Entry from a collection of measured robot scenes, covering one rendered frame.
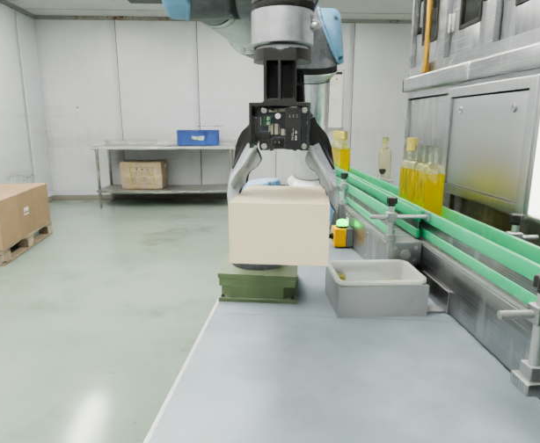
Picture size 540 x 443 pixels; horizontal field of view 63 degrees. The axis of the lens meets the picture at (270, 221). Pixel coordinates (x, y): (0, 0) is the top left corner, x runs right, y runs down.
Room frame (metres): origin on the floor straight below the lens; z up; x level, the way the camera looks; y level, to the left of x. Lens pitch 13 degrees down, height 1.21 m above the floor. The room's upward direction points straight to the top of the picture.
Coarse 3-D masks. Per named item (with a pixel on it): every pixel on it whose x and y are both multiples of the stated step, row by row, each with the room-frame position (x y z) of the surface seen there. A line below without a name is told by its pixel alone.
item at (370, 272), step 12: (336, 264) 1.15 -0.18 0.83; (348, 264) 1.16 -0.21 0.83; (360, 264) 1.16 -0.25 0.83; (372, 264) 1.16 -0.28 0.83; (384, 264) 1.16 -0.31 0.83; (396, 264) 1.16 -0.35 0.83; (408, 264) 1.13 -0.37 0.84; (336, 276) 1.03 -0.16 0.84; (348, 276) 1.15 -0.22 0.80; (360, 276) 1.15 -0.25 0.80; (372, 276) 1.16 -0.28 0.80; (384, 276) 1.16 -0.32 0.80; (396, 276) 1.16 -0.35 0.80; (408, 276) 1.11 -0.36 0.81; (420, 276) 1.04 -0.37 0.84
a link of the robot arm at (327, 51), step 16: (320, 16) 1.00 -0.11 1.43; (336, 16) 1.01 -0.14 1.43; (320, 32) 1.00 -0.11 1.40; (336, 32) 0.99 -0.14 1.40; (320, 48) 1.01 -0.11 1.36; (336, 48) 1.00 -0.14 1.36; (320, 64) 1.02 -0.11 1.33; (336, 64) 1.05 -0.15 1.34; (304, 80) 1.04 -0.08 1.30; (320, 80) 1.04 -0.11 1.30; (320, 96) 1.05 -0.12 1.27; (320, 112) 1.06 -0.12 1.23; (304, 160) 1.09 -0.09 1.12; (304, 176) 1.10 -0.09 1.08
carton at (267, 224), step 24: (264, 192) 0.60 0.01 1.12; (288, 192) 0.60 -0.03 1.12; (312, 192) 0.60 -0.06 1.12; (240, 216) 0.52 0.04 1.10; (264, 216) 0.52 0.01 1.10; (288, 216) 0.51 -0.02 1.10; (312, 216) 0.51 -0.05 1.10; (240, 240) 0.52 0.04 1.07; (264, 240) 0.52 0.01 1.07; (288, 240) 0.51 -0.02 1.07; (312, 240) 0.51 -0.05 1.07; (264, 264) 0.52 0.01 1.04; (288, 264) 0.51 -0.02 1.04; (312, 264) 0.51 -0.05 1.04
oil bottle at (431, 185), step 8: (424, 168) 1.30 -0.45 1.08; (432, 168) 1.28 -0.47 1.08; (440, 168) 1.28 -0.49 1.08; (424, 176) 1.29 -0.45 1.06; (432, 176) 1.28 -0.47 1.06; (440, 176) 1.28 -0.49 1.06; (424, 184) 1.29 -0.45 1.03; (432, 184) 1.28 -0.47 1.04; (440, 184) 1.28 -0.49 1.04; (424, 192) 1.29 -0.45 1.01; (432, 192) 1.28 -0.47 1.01; (440, 192) 1.28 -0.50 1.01; (424, 200) 1.28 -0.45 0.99; (432, 200) 1.28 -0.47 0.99; (440, 200) 1.28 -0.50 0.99; (424, 208) 1.28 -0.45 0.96; (432, 208) 1.28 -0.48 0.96; (440, 208) 1.28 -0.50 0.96
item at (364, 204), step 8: (352, 192) 1.72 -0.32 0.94; (360, 192) 1.60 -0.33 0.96; (352, 200) 1.72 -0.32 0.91; (360, 200) 1.60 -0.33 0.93; (368, 200) 1.49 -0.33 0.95; (376, 200) 1.40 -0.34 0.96; (360, 208) 1.59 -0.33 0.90; (368, 208) 1.50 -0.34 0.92; (376, 208) 1.38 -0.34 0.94; (384, 208) 1.31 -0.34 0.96; (368, 216) 1.48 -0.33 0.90; (376, 224) 1.37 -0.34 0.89; (384, 224) 1.30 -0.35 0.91; (384, 232) 1.29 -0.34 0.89
